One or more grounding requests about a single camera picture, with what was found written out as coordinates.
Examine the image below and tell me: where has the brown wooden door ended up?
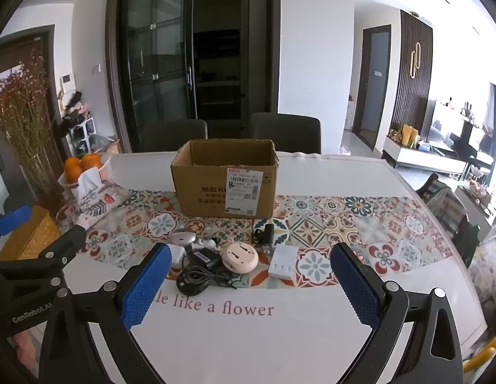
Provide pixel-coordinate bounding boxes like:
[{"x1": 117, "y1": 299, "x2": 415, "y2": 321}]
[{"x1": 0, "y1": 25, "x2": 67, "y2": 177}]

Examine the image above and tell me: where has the black coiled cable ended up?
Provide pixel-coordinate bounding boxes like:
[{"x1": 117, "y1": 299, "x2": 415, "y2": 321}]
[{"x1": 176, "y1": 264, "x2": 239, "y2": 295}]

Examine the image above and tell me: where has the brown cardboard box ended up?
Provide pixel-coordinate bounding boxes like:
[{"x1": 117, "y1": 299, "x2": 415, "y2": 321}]
[{"x1": 170, "y1": 139, "x2": 279, "y2": 219}]

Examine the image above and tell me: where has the white battery charger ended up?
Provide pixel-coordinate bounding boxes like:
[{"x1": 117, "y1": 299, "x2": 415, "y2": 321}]
[{"x1": 268, "y1": 246, "x2": 300, "y2": 280}]

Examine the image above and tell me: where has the white shoe rack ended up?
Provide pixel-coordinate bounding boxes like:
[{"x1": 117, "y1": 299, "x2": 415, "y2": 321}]
[{"x1": 67, "y1": 116, "x2": 97, "y2": 157}]

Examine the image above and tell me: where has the dark framed interior door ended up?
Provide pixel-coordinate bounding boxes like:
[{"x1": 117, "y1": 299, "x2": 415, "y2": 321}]
[{"x1": 351, "y1": 25, "x2": 392, "y2": 151}]

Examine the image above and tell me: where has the grey dining chair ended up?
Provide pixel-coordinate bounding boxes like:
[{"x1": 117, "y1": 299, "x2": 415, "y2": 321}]
[
  {"x1": 248, "y1": 113, "x2": 322, "y2": 155},
  {"x1": 141, "y1": 119, "x2": 209, "y2": 154}
]

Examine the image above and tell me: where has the glass vase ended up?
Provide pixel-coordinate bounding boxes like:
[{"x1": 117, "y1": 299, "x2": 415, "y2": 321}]
[{"x1": 19, "y1": 148, "x2": 61, "y2": 211}]

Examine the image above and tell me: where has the television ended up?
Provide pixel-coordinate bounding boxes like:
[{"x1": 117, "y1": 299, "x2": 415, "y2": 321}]
[{"x1": 429, "y1": 101, "x2": 474, "y2": 149}]

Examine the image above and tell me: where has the black power adapter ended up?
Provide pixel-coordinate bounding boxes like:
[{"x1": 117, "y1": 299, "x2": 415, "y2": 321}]
[{"x1": 186, "y1": 248, "x2": 223, "y2": 271}]

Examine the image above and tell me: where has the yellow plastic object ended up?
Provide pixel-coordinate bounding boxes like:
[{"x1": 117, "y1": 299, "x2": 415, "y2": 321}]
[{"x1": 463, "y1": 335, "x2": 496, "y2": 373}]

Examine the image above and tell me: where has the black bike light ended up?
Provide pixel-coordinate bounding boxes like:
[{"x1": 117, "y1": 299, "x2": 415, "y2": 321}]
[{"x1": 253, "y1": 223, "x2": 276, "y2": 247}]

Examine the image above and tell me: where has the silver oval computer mouse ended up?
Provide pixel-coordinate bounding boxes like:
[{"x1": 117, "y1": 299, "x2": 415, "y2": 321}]
[{"x1": 170, "y1": 230, "x2": 199, "y2": 246}]

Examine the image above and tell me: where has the white wall intercom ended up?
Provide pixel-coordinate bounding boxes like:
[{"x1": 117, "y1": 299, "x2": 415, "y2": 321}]
[{"x1": 59, "y1": 74, "x2": 76, "y2": 99}]

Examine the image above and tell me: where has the white plug charger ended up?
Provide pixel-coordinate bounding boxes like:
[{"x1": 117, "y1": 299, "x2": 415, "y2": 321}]
[{"x1": 168, "y1": 244, "x2": 187, "y2": 265}]

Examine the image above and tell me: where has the dark slatted wall panel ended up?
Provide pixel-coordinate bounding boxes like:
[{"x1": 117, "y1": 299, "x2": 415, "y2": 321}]
[{"x1": 391, "y1": 10, "x2": 435, "y2": 137}]

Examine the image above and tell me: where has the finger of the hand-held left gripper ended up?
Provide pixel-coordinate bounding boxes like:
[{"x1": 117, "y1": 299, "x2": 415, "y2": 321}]
[
  {"x1": 0, "y1": 226, "x2": 88, "y2": 285},
  {"x1": 0, "y1": 205, "x2": 33, "y2": 244}
]

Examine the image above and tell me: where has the gold wall ornament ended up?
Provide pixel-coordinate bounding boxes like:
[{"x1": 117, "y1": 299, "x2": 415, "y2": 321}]
[{"x1": 409, "y1": 42, "x2": 423, "y2": 79}]

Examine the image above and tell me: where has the white media console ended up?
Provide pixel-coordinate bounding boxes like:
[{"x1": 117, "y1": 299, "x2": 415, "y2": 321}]
[{"x1": 382, "y1": 135, "x2": 469, "y2": 177}]

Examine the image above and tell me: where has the dark glass door cabinet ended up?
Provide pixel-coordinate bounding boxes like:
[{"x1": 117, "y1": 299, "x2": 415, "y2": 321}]
[{"x1": 106, "y1": 0, "x2": 281, "y2": 153}]

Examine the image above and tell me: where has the floral fabric tissue cover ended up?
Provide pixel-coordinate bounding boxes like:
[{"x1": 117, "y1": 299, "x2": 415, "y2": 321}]
[{"x1": 65, "y1": 168, "x2": 133, "y2": 229}]

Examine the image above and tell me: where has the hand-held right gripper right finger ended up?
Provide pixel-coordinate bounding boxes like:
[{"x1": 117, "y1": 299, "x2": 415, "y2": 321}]
[{"x1": 330, "y1": 242, "x2": 464, "y2": 384}]

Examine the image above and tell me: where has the white fruit basket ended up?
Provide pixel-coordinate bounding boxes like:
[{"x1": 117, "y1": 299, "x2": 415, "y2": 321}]
[{"x1": 58, "y1": 153, "x2": 114, "y2": 191}]

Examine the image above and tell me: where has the yellow woven box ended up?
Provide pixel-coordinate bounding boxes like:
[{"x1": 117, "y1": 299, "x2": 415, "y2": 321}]
[{"x1": 0, "y1": 205, "x2": 63, "y2": 261}]

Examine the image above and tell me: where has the chair with plaid cloth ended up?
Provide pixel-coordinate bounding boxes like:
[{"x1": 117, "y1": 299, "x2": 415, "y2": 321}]
[{"x1": 415, "y1": 173, "x2": 481, "y2": 267}]

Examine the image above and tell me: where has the pink round device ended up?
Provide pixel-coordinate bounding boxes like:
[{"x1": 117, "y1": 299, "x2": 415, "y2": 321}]
[{"x1": 221, "y1": 241, "x2": 259, "y2": 273}]

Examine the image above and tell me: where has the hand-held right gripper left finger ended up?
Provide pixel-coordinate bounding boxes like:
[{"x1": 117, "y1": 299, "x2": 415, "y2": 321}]
[{"x1": 39, "y1": 243, "x2": 173, "y2": 384}]

